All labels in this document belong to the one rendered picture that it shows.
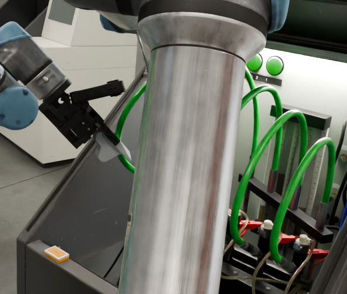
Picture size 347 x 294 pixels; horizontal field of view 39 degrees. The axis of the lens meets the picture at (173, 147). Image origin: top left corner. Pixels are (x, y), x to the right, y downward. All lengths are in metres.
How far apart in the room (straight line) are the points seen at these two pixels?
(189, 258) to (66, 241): 0.92
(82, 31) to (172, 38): 3.52
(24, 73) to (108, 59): 3.10
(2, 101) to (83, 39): 3.12
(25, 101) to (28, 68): 0.16
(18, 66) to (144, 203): 0.64
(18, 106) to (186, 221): 0.51
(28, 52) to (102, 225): 0.57
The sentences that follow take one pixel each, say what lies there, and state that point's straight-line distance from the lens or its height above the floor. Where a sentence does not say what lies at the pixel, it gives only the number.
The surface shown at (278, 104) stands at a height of 1.33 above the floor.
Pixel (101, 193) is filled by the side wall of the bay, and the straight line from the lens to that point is 1.32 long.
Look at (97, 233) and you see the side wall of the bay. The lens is 1.37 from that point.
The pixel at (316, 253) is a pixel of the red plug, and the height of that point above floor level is 1.07.
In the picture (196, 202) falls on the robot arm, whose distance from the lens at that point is 0.39.
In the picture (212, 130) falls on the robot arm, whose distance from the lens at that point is 0.40.
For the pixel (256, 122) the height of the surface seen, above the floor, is 1.25.
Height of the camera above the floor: 1.57
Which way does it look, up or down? 19 degrees down
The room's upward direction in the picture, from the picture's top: 6 degrees clockwise
